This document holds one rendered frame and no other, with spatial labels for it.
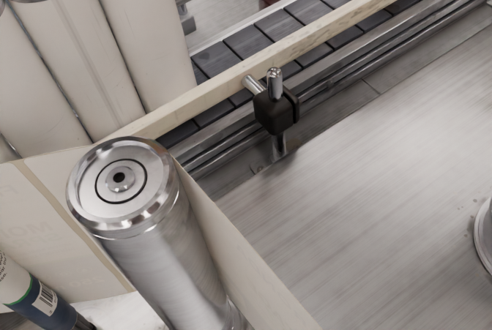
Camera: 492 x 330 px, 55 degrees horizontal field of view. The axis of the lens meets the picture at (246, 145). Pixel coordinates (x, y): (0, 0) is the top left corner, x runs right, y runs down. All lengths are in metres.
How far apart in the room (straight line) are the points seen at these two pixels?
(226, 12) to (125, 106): 0.26
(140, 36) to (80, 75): 0.05
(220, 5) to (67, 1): 0.32
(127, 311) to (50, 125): 0.14
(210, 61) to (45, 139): 0.18
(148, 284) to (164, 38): 0.20
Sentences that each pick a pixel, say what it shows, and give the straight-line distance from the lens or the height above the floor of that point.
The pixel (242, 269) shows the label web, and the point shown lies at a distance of 0.19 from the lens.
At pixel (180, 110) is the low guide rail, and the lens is 0.39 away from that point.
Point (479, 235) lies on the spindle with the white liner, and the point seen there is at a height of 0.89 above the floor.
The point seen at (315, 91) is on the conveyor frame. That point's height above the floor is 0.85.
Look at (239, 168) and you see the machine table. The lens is 0.44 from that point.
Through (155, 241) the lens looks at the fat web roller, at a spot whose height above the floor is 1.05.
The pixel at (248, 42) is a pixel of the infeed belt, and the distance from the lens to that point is 0.48.
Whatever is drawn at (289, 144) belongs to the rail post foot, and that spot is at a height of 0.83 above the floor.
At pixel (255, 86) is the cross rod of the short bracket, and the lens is 0.39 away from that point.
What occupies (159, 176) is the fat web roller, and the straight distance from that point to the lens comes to 0.16.
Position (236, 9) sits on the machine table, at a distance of 0.60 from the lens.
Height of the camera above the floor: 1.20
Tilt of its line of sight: 54 degrees down
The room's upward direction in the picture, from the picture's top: 9 degrees counter-clockwise
